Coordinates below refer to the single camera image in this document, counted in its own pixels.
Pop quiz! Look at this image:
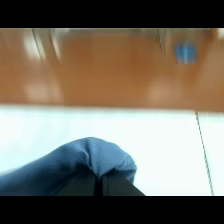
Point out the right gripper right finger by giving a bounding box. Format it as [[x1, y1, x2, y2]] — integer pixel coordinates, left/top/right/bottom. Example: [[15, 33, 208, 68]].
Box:
[[101, 171, 146, 197]]

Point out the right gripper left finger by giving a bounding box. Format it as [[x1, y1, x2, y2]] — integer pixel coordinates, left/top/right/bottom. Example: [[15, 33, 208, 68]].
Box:
[[52, 168, 100, 197]]

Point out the blue shirt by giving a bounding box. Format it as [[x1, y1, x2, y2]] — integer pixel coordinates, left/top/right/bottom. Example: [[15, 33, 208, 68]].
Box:
[[0, 136, 138, 197]]

